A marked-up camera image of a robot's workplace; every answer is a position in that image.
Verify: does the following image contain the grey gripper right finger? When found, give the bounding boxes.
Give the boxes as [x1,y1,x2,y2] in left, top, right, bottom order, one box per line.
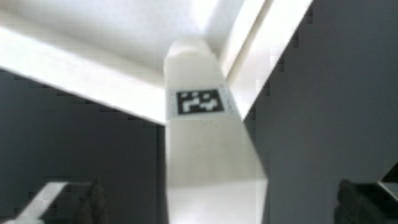
[336,162,398,224]

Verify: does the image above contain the white desk top tray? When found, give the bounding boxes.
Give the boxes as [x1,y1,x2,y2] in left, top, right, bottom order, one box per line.
[0,0,315,124]

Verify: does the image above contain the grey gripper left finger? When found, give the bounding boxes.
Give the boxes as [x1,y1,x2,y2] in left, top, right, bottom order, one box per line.
[11,179,112,224]

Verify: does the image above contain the white desk leg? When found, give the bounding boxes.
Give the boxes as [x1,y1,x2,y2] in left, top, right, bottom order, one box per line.
[164,37,269,224]

